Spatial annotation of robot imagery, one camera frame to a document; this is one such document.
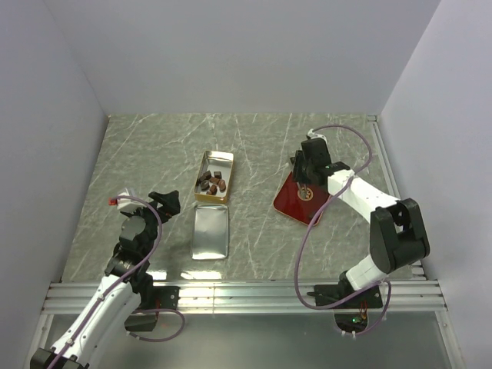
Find gold tin box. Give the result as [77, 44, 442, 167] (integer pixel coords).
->
[194, 150, 234, 204]

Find silver tin lid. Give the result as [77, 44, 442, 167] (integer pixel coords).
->
[191, 204, 229, 261]

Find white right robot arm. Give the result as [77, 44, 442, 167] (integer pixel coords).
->
[293, 137, 430, 307]

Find red tin tray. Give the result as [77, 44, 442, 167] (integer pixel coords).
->
[273, 173, 330, 225]

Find metal tweezers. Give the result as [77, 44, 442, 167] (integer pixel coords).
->
[298, 183, 308, 200]

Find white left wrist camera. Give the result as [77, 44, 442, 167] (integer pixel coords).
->
[108, 188, 139, 213]

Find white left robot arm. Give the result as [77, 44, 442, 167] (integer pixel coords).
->
[29, 190, 181, 368]

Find aluminium rail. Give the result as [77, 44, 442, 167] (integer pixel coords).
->
[42, 280, 447, 314]
[367, 115, 430, 274]

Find aluminium front rail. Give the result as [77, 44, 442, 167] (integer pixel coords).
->
[42, 280, 447, 314]

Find small brown chocolate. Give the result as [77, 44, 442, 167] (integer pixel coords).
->
[207, 184, 218, 195]

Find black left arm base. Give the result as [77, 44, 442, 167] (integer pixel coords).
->
[125, 286, 180, 332]

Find aluminium right rail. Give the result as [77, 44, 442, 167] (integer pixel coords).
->
[367, 115, 430, 274]

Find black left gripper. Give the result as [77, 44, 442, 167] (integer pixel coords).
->
[123, 190, 179, 256]

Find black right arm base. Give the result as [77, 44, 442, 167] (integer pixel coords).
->
[307, 284, 391, 337]

